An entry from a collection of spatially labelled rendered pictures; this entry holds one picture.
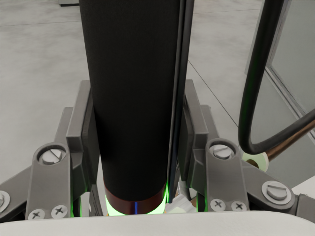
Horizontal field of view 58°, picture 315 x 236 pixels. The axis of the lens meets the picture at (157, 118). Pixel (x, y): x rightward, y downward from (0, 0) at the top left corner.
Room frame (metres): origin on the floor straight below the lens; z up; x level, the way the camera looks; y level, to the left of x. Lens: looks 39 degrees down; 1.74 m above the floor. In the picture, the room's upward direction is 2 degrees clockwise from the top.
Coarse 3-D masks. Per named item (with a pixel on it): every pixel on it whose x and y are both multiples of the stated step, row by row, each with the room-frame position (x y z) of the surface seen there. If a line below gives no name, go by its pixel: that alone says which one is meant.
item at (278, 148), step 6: (306, 126) 0.24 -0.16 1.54; (312, 126) 0.24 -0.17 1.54; (300, 132) 0.23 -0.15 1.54; (306, 132) 0.23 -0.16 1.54; (288, 138) 0.22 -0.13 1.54; (294, 138) 0.22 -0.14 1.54; (300, 138) 0.23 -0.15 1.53; (282, 144) 0.21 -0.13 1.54; (288, 144) 0.21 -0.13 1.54; (270, 150) 0.20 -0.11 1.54; (276, 150) 0.20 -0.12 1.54; (282, 150) 0.20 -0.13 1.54; (270, 156) 0.19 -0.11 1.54; (276, 156) 0.20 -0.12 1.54; (252, 162) 0.18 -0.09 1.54; (258, 168) 0.18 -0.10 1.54; (192, 204) 0.13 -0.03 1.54
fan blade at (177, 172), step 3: (177, 162) 0.37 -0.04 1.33; (177, 165) 0.35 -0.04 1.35; (177, 168) 0.33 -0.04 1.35; (177, 171) 0.33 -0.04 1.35; (177, 174) 0.37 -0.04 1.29; (177, 177) 0.39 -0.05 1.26; (177, 180) 0.39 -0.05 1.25; (177, 183) 0.39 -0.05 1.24; (174, 186) 0.37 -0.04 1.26; (177, 186) 0.40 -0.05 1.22; (174, 189) 0.37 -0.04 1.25; (174, 192) 0.37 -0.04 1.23; (174, 195) 0.37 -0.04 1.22; (165, 198) 0.30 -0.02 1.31; (165, 201) 0.30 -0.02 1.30
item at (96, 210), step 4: (92, 184) 0.47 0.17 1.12; (96, 184) 0.45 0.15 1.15; (92, 188) 0.46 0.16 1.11; (96, 188) 0.44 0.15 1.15; (92, 192) 0.45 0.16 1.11; (96, 192) 0.42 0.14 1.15; (92, 196) 0.44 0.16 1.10; (96, 196) 0.42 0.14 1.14; (92, 200) 0.44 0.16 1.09; (96, 200) 0.41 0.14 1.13; (92, 204) 0.43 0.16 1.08; (96, 204) 0.41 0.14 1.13; (100, 204) 0.38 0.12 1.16; (92, 208) 0.43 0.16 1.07; (96, 208) 0.40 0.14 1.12; (100, 208) 0.37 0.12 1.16; (92, 212) 0.42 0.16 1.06; (96, 212) 0.39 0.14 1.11; (100, 212) 0.37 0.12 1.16; (92, 216) 0.42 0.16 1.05
